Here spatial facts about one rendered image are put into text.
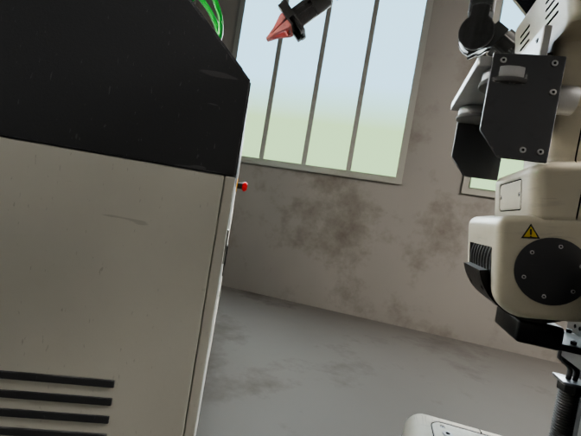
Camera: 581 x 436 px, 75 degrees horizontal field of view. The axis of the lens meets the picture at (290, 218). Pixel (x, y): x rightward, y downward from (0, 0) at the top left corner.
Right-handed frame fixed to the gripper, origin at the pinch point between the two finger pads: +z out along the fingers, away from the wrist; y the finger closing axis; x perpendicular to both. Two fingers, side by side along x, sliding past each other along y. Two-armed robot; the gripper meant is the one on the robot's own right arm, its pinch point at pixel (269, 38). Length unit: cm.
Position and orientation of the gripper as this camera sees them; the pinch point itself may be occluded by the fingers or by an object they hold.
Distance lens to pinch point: 119.1
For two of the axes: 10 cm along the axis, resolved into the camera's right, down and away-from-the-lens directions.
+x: -1.0, 0.4, -9.9
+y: -5.5, -8.3, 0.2
